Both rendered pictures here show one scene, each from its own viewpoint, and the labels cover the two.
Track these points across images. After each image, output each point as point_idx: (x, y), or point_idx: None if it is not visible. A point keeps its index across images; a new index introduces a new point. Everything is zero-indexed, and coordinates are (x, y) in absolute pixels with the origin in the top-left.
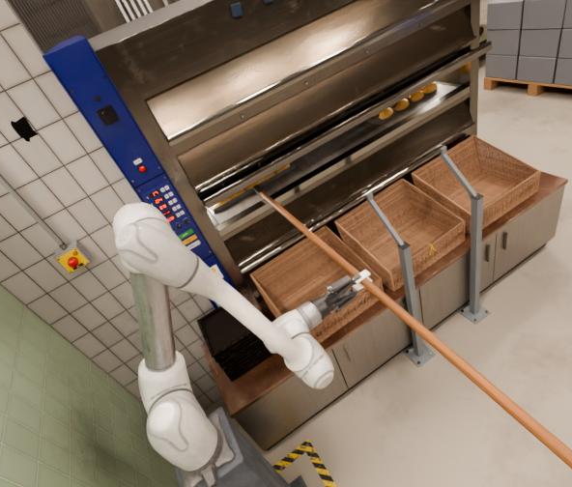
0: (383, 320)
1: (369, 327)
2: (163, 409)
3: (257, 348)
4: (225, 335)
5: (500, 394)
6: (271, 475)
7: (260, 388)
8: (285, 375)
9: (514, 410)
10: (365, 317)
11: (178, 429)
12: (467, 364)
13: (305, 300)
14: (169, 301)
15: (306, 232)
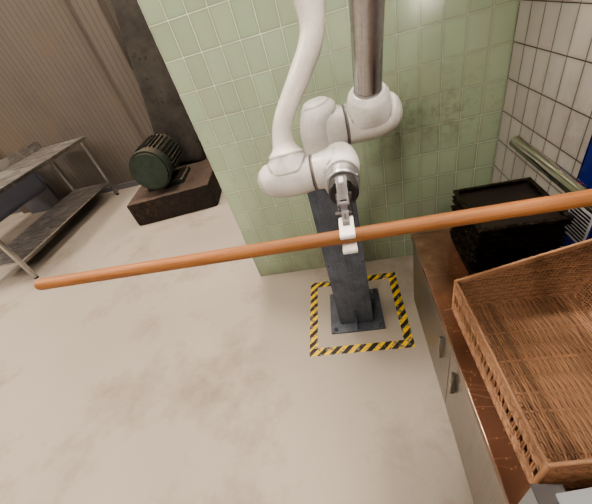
0: (487, 464)
1: (476, 426)
2: (318, 99)
3: (469, 247)
4: (483, 202)
5: (116, 267)
6: (342, 254)
7: (427, 258)
8: (431, 282)
9: (103, 268)
10: (484, 415)
11: (302, 112)
12: (152, 263)
13: (576, 344)
14: (363, 28)
15: (565, 193)
